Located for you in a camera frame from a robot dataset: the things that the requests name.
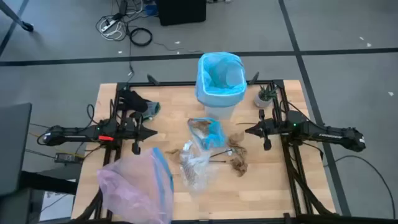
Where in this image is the blue trash bag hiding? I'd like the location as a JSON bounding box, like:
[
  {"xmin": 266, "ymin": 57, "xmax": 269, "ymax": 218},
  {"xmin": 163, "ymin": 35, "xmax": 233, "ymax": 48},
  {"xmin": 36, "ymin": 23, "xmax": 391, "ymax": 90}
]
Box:
[{"xmin": 195, "ymin": 52, "xmax": 248, "ymax": 108}]

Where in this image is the black aluminium table frame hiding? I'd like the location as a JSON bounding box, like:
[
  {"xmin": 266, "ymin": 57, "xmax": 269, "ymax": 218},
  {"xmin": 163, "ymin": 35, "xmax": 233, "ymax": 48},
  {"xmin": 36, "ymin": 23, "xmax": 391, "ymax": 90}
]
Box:
[{"xmin": 73, "ymin": 79, "xmax": 338, "ymax": 224}]

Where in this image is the black and teal sock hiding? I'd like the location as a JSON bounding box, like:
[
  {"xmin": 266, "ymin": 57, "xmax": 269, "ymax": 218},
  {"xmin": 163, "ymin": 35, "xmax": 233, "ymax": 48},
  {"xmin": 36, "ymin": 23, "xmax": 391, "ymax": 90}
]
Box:
[{"xmin": 119, "ymin": 89, "xmax": 162, "ymax": 121}]

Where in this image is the black power brick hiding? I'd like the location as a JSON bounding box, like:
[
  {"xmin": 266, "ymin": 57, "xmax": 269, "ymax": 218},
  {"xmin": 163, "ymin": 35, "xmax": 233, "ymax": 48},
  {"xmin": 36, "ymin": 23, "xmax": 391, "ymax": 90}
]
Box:
[{"xmin": 54, "ymin": 152, "xmax": 84, "ymax": 165}]

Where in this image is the clear plastic bag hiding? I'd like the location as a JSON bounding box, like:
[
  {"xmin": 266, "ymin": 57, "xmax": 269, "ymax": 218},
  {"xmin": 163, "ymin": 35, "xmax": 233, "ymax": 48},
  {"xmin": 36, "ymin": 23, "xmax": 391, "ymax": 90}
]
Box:
[{"xmin": 178, "ymin": 139, "xmax": 216, "ymax": 194}]

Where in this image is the coiled black cable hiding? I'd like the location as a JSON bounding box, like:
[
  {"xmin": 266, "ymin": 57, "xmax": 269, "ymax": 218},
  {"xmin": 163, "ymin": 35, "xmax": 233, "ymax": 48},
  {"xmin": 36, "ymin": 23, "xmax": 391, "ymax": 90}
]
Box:
[{"xmin": 128, "ymin": 27, "xmax": 154, "ymax": 47}]

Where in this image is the white cable bundle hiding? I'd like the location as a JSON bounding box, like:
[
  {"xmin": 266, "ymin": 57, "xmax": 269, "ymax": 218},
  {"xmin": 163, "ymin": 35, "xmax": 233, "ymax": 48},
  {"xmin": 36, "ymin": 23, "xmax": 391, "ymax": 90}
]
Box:
[{"xmin": 101, "ymin": 26, "xmax": 124, "ymax": 42}]

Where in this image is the white power strip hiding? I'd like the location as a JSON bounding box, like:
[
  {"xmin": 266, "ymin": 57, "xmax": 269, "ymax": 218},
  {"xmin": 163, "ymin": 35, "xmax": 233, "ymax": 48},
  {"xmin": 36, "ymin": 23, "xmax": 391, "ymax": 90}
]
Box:
[{"xmin": 99, "ymin": 18, "xmax": 118, "ymax": 34}]

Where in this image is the blue item on floor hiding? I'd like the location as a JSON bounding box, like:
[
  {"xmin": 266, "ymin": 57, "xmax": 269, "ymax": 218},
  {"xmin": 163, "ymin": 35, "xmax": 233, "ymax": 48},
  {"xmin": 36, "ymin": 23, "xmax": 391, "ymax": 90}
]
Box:
[{"xmin": 144, "ymin": 2, "xmax": 159, "ymax": 16}]

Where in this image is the white plastic trash bin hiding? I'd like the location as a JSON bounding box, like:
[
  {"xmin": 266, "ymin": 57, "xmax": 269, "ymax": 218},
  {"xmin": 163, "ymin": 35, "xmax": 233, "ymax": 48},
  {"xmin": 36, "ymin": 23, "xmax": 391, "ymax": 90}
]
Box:
[{"xmin": 203, "ymin": 102, "xmax": 237, "ymax": 121}]

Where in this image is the black box on floor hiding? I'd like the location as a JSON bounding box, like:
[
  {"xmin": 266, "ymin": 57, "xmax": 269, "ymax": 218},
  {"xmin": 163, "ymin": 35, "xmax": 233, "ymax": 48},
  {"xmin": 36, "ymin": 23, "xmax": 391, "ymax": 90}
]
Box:
[{"xmin": 156, "ymin": 0, "xmax": 208, "ymax": 27}]

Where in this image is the succulent in white pot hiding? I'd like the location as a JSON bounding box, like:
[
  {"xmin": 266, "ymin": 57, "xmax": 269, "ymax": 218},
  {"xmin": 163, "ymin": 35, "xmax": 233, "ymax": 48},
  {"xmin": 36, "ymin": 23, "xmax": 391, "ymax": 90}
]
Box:
[{"xmin": 253, "ymin": 83, "xmax": 279, "ymax": 109}]

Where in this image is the dark grey cabinet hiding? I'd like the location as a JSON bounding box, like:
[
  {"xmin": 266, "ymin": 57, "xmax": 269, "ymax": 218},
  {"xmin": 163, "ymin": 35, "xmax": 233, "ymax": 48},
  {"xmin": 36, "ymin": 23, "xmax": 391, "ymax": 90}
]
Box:
[{"xmin": 0, "ymin": 102, "xmax": 33, "ymax": 197}]

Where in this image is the pink bag with blue drawstring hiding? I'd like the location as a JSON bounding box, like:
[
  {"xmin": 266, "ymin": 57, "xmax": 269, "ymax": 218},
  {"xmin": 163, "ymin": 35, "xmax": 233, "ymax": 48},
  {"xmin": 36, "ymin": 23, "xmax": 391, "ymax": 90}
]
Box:
[{"xmin": 96, "ymin": 146, "xmax": 175, "ymax": 224}]

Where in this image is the black stand leg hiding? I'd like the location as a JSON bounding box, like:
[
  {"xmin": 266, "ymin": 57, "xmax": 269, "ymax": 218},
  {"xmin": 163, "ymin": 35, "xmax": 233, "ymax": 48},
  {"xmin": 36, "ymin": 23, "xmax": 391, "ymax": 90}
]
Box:
[{"xmin": 0, "ymin": 0, "xmax": 34, "ymax": 32}]

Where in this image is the black beam beside table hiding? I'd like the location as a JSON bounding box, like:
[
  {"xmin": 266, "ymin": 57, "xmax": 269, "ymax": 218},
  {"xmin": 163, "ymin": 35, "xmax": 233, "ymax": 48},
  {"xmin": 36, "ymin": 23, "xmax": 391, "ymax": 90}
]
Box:
[{"xmin": 20, "ymin": 170, "xmax": 78, "ymax": 195}]

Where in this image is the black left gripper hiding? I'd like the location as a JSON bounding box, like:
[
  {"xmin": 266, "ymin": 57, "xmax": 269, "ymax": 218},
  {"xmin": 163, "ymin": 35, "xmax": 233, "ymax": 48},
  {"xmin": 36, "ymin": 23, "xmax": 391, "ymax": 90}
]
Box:
[{"xmin": 119, "ymin": 111, "xmax": 159, "ymax": 156}]

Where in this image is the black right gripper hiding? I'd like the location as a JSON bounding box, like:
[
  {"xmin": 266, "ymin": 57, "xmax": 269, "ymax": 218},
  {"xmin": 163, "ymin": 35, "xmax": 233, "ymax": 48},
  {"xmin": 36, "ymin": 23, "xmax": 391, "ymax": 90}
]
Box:
[{"xmin": 244, "ymin": 109, "xmax": 280, "ymax": 151}]

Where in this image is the black angled frame strut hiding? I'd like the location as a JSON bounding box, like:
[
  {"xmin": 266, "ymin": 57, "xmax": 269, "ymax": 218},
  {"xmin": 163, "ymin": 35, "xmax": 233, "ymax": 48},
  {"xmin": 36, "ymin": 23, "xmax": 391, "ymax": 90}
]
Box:
[
  {"xmin": 146, "ymin": 73, "xmax": 161, "ymax": 86},
  {"xmin": 248, "ymin": 71, "xmax": 261, "ymax": 85}
]

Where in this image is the small blue plastic bag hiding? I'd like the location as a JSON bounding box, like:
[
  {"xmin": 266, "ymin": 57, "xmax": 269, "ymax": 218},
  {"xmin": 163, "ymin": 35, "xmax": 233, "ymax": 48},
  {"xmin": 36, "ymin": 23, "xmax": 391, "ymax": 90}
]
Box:
[{"xmin": 187, "ymin": 117, "xmax": 228, "ymax": 151}]

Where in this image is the long black floor cable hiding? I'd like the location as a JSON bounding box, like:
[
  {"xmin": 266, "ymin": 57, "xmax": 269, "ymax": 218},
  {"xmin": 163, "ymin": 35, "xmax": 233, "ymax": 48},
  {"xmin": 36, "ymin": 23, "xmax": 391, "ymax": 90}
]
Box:
[{"xmin": 323, "ymin": 154, "xmax": 397, "ymax": 220}]

